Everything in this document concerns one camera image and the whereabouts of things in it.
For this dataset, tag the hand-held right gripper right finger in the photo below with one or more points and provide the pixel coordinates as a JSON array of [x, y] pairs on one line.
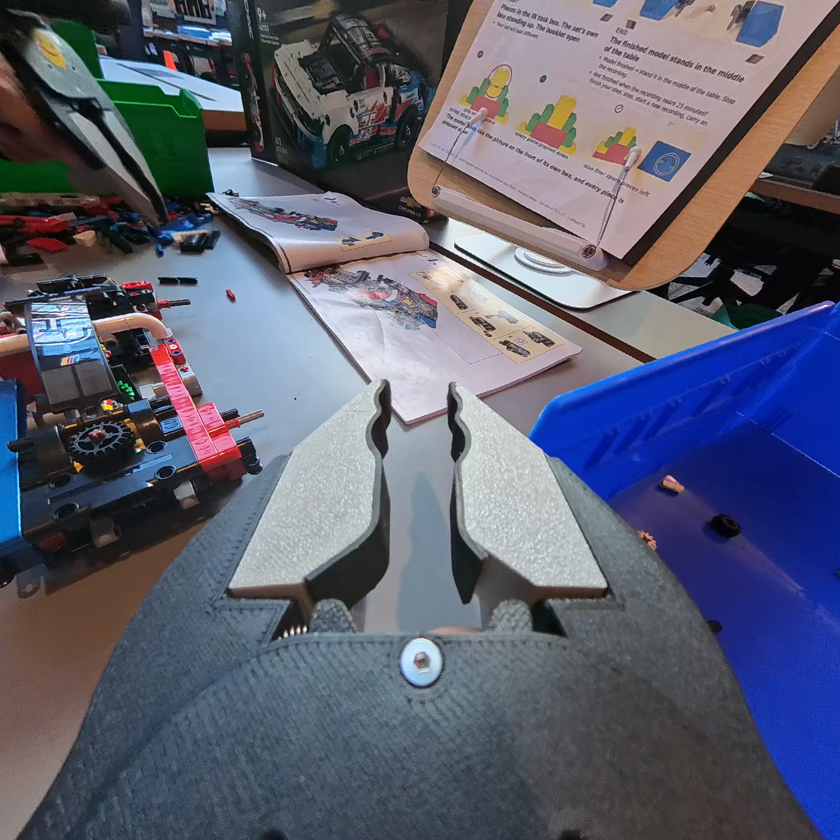
[[525, 518]]

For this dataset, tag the blue plastic bin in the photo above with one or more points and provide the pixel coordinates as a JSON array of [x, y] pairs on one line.
[[656, 407]]

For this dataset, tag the printed instruction sheet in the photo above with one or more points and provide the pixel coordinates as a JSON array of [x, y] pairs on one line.
[[590, 85]]

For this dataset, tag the pile of bricks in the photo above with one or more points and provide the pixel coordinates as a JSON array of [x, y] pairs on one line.
[[98, 226]]

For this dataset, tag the wooden document stand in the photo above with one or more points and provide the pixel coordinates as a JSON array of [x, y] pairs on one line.
[[722, 216]]

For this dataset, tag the tan gear brick piece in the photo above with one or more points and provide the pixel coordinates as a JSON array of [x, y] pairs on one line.
[[648, 538]]

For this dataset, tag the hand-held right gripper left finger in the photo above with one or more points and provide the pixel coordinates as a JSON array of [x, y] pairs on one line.
[[315, 518]]

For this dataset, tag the toy brick car chassis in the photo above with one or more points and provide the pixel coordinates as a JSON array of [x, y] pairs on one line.
[[98, 472]]

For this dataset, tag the small tan brick piece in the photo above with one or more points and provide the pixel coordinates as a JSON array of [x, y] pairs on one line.
[[670, 484]]

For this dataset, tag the toy set cardboard box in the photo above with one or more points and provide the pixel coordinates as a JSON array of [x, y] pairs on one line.
[[341, 85]]

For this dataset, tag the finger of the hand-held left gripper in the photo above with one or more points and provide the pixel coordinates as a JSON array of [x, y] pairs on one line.
[[121, 157], [111, 184]]

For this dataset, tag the toy building instruction booklet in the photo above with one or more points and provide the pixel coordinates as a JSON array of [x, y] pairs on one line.
[[394, 341]]

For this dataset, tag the green plastic bin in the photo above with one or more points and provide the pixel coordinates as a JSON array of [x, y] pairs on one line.
[[170, 138], [75, 46]]

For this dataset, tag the small black brick piece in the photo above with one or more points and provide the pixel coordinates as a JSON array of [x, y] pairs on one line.
[[725, 525]]

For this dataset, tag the black rolling chair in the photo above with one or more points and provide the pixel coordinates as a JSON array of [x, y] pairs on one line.
[[754, 262]]

